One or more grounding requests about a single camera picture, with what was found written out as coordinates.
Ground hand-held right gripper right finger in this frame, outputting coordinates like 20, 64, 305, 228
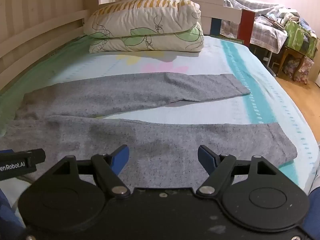
196, 145, 279, 198

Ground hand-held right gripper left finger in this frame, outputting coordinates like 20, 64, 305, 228
52, 144, 131, 198

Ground grey pants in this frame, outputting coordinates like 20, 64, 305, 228
0, 72, 298, 182

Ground person's white patterned clothing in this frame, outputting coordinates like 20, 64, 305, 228
309, 142, 320, 205

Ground floral fabric bag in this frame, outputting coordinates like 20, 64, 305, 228
282, 55, 315, 84

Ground wooden stool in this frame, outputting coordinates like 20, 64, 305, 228
271, 46, 307, 81

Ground checked blanket on bench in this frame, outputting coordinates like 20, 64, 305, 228
220, 0, 288, 54

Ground folded floral quilt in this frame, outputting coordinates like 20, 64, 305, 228
83, 0, 204, 54

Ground green floral bag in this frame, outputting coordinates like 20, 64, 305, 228
284, 20, 319, 59

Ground pile of clutter on sofa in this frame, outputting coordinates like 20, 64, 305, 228
254, 7, 311, 31

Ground wooden bed frame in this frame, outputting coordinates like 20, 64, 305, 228
0, 0, 100, 92

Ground red bed post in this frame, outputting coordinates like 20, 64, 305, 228
237, 9, 256, 47

